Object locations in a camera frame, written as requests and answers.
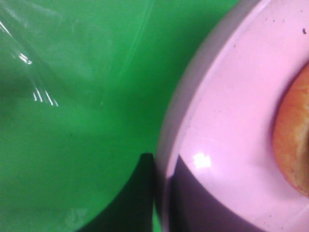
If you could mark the green table cloth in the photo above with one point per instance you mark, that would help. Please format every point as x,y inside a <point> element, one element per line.
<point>60,166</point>

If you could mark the burger with sesame bun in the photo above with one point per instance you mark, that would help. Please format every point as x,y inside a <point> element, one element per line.
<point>291,134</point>

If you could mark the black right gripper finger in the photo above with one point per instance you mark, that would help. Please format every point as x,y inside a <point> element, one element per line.
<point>132,209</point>

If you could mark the clear tape strip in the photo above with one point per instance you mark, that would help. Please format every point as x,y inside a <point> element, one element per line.
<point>78,50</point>

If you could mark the pink round plate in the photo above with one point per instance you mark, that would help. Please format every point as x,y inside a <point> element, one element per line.
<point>216,171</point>

